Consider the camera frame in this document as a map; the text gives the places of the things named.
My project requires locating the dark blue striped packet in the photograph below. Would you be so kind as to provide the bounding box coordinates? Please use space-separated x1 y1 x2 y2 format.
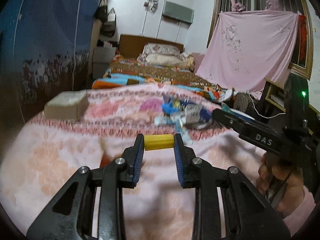
198 107 213 124

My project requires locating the grey printed small carton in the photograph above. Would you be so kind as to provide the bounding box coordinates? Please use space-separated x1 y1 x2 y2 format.
182 104 202 125

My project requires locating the yellow cylinder block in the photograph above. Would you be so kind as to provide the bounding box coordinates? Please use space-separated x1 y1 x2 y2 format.
144 134 174 151

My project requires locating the white toothpaste tube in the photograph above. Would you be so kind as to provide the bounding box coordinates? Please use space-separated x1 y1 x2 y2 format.
154 112 185 126

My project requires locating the blue wrapper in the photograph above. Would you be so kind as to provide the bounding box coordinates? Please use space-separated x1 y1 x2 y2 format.
162 95 188 116

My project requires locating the person's right hand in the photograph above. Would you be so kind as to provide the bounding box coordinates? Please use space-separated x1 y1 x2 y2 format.
256 153 311 217

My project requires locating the wooden side shelf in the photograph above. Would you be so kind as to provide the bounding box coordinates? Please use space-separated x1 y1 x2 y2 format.
260 78 286 112

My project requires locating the pink floral quilt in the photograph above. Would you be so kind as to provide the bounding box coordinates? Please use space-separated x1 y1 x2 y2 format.
0 82 267 240

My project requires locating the pink hanging sheet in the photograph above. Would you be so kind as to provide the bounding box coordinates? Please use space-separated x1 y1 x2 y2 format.
196 10 299 92

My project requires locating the beige cardboard box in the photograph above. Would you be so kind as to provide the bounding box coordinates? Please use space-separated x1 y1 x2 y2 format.
44 90 89 121

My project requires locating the colourful cartoon bed blanket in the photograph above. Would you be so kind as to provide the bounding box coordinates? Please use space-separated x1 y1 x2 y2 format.
92 54 235 103

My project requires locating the white bedside drawer cabinet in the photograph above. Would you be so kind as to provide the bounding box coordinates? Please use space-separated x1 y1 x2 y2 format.
92 47 116 79

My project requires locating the floral pillow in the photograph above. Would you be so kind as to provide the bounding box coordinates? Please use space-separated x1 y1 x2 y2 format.
137 43 195 72

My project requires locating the wooden bed headboard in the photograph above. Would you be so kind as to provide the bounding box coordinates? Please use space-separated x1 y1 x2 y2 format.
119 34 184 59

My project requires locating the blue fabric wardrobe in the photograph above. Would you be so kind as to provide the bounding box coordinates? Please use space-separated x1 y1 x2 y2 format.
1 0 98 141

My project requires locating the black hanging handbag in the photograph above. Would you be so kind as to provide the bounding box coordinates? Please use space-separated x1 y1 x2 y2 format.
94 0 117 37

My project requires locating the white cable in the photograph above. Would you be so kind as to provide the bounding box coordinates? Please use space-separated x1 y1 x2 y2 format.
246 90 286 119

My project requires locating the wooden window frame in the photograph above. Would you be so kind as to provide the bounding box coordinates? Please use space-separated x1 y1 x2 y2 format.
207 0 313 80

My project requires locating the grey-green wall panel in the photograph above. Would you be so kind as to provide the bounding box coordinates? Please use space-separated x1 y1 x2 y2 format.
162 1 194 24

